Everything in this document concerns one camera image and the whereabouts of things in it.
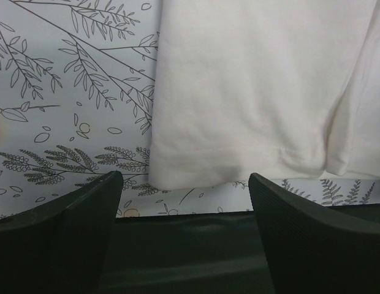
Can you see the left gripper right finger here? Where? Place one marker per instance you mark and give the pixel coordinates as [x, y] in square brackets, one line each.
[312, 248]

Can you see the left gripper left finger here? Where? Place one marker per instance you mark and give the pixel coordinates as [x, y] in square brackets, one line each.
[60, 246]

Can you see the white Coca-Cola t-shirt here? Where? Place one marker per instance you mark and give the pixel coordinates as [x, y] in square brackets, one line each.
[267, 87]

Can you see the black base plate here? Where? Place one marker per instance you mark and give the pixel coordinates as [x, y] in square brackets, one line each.
[213, 253]

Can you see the floral patterned table mat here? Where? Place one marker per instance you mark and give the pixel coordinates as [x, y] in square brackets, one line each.
[77, 85]

